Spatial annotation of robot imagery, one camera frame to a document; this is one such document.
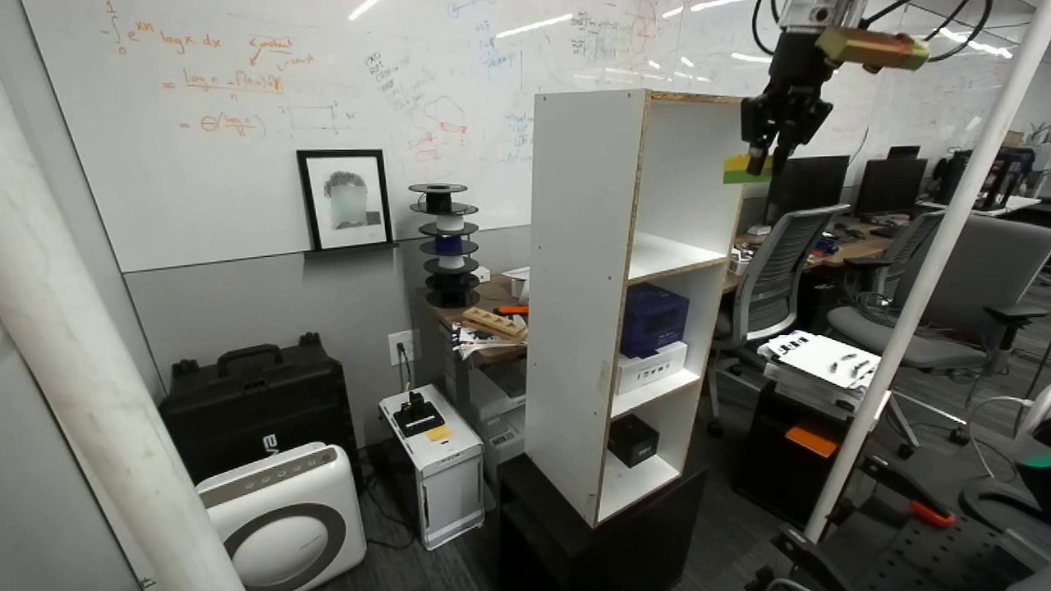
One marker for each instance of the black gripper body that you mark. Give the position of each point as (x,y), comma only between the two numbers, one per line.
(807,83)

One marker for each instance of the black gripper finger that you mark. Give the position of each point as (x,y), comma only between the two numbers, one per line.
(756,151)
(791,144)

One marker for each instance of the yellow lego brick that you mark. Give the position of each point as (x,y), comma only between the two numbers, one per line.
(733,164)

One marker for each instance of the green lego brick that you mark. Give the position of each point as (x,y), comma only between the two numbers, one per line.
(741,175)

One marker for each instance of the white shelf with wood edges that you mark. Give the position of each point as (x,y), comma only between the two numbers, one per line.
(580,306)

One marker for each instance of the black computer monitor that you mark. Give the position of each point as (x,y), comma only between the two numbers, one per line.
(810,185)
(888,185)
(952,175)

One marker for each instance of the brown wrist-mounted block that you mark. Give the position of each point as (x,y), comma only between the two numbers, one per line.
(874,50)

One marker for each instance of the grey mesh office chair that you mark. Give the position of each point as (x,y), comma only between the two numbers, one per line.
(782,264)

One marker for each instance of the long wooden office desk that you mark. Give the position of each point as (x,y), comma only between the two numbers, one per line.
(849,250)

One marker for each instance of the thin white pole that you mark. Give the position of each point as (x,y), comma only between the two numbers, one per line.
(931,275)

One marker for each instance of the dark blue box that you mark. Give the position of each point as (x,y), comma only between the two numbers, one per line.
(654,315)

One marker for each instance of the white perforated tray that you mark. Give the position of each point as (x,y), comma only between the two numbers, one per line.
(821,359)

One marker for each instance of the grey padded office chair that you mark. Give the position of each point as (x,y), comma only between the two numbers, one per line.
(965,284)

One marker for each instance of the white box with print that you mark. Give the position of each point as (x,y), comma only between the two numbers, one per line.
(653,364)

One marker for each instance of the black crate with orange label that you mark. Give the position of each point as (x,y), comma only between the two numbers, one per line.
(807,461)

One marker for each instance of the small black box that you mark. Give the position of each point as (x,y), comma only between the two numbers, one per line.
(632,441)

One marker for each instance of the yellow flat box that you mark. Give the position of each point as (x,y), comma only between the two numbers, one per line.
(495,322)

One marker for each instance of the grey flat spool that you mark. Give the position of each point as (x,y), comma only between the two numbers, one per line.
(447,229)

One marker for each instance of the empty black spool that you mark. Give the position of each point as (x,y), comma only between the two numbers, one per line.
(439,199)

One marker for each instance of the spool with blue filament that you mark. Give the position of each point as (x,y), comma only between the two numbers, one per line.
(451,250)

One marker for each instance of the spool with black filament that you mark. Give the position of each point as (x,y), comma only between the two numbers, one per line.
(451,287)

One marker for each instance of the black framed portrait picture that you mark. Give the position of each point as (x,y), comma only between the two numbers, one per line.
(345,200)

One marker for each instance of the black cabinet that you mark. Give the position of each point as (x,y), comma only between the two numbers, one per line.
(594,545)

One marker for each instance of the black device on tower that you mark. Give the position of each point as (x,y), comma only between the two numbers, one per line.
(419,416)

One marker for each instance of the white computer tower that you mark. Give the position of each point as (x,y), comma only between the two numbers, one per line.
(445,479)

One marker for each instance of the whiteboard with writing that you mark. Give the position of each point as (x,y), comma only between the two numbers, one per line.
(217,110)

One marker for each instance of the black hard carrying case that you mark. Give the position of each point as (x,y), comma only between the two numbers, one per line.
(257,405)

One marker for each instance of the white air purifier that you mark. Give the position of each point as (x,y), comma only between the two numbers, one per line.
(289,525)

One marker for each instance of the thick white pole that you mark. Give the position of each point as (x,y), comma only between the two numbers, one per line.
(86,382)

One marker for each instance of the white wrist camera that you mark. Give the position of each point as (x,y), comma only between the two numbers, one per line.
(810,15)

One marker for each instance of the white wall outlet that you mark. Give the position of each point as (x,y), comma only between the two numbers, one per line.
(401,346)

